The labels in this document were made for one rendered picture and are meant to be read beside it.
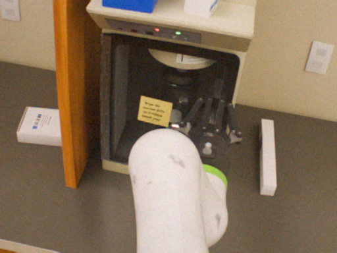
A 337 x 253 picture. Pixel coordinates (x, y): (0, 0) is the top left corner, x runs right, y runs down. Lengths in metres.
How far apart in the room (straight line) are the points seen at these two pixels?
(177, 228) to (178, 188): 0.07
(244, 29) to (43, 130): 0.75
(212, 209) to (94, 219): 0.56
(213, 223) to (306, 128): 0.91
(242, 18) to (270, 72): 0.68
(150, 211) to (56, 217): 0.69
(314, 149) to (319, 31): 0.37
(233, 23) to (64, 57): 0.37
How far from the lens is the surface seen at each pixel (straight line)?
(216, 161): 0.87
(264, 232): 1.31
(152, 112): 1.19
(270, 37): 1.55
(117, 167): 1.37
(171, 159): 0.68
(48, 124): 1.47
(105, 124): 1.25
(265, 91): 1.66
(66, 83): 1.10
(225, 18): 0.94
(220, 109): 1.02
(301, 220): 1.36
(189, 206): 0.63
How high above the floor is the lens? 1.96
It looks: 39 degrees down
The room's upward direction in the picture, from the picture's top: 9 degrees clockwise
